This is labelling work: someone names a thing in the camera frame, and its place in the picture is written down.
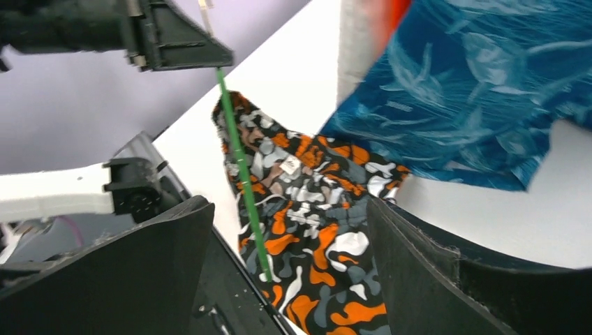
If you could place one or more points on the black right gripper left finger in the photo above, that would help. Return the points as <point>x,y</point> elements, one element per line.
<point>141,281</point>

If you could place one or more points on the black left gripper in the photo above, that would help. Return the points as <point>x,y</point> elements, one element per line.
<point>157,35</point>

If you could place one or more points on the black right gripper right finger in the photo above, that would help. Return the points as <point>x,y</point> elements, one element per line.
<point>435,282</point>

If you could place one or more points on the green hanger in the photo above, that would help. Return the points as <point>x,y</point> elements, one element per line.
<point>244,173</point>

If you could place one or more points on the camouflage orange grey shorts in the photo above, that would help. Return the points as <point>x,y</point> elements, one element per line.
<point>311,194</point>

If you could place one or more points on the white shorts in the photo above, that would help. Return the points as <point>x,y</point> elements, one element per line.
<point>355,48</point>

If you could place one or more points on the blue patterned shorts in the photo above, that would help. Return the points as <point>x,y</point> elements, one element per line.
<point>467,91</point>

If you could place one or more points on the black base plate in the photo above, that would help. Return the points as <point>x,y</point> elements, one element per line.
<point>226,300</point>

